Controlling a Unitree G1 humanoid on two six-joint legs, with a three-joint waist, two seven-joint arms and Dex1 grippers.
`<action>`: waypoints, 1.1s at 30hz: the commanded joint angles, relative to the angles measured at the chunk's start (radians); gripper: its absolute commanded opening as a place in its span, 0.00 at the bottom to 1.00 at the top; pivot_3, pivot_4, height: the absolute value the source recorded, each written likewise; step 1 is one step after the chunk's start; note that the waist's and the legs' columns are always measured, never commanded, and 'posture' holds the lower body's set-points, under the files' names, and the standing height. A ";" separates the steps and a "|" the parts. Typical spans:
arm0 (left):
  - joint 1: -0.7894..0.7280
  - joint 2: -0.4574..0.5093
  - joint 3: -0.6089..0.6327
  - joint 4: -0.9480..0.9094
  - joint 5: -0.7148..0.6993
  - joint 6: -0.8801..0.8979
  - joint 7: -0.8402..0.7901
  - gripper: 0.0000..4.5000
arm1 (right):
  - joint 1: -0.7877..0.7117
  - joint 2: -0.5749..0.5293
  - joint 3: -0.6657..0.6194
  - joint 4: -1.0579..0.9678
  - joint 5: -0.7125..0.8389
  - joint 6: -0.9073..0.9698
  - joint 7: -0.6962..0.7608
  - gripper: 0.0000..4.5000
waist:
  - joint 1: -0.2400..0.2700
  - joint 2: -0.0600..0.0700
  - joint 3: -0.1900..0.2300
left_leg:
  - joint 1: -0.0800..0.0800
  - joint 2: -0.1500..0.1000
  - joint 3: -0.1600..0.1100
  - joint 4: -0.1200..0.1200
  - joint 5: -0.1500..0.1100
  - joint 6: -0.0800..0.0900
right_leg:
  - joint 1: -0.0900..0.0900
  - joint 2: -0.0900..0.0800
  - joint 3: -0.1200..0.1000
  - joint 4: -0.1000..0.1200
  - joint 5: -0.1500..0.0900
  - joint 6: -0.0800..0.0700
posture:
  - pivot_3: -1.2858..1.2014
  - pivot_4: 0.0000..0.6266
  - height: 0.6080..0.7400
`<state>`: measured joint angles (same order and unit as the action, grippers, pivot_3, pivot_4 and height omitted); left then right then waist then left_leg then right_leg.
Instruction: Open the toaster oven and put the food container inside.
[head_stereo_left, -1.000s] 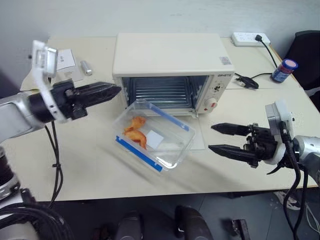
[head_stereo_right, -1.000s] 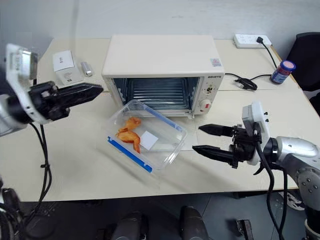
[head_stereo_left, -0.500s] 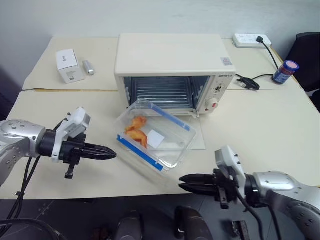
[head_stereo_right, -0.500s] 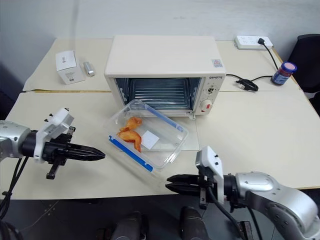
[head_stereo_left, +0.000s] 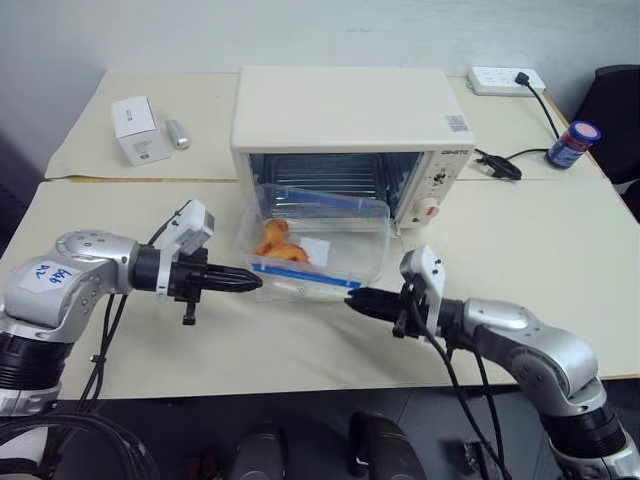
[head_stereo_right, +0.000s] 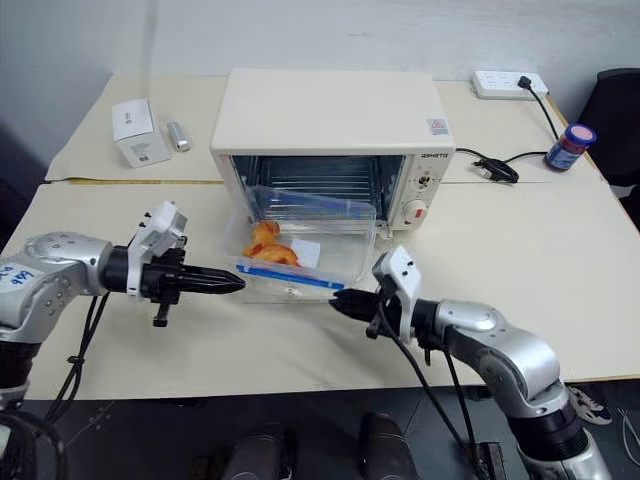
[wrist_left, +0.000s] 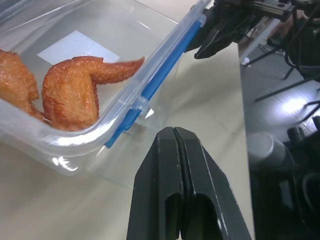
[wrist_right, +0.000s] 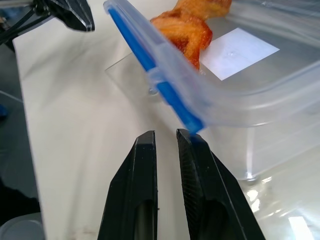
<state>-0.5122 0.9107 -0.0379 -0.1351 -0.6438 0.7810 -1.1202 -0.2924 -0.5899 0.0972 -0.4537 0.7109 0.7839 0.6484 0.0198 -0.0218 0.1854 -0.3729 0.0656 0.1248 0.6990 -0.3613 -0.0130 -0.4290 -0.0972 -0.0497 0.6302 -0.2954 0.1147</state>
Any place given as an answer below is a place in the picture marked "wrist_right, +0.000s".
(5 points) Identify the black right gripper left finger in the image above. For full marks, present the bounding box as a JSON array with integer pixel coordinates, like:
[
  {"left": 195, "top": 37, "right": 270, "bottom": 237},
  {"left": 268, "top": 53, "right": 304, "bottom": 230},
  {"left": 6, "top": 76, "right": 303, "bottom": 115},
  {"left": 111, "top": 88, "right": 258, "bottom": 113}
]
[{"left": 97, "top": 130, "right": 159, "bottom": 240}]

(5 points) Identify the grey round object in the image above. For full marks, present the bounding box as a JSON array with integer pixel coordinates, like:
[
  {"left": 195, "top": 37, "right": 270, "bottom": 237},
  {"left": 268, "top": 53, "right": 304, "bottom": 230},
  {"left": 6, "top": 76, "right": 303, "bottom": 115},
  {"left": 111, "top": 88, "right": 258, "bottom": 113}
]
[{"left": 0, "top": 212, "right": 48, "bottom": 240}]

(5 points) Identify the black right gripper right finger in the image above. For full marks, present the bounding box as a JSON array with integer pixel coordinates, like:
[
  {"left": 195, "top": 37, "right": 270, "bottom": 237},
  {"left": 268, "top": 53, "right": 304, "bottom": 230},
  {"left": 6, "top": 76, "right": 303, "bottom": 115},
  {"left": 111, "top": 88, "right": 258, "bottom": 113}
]
[{"left": 176, "top": 128, "right": 266, "bottom": 240}]

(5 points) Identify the orange fried food piece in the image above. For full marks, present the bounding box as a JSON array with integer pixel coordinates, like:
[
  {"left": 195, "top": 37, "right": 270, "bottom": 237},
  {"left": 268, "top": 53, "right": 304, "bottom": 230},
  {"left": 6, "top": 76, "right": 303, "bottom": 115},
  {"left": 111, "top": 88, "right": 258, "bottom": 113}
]
[{"left": 149, "top": 0, "right": 233, "bottom": 72}]

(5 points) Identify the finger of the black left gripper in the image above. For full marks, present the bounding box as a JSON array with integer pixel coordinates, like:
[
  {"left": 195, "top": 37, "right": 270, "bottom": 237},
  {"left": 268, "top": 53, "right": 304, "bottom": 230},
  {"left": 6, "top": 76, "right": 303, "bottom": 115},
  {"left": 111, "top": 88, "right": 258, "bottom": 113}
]
[{"left": 33, "top": 0, "right": 96, "bottom": 33}]

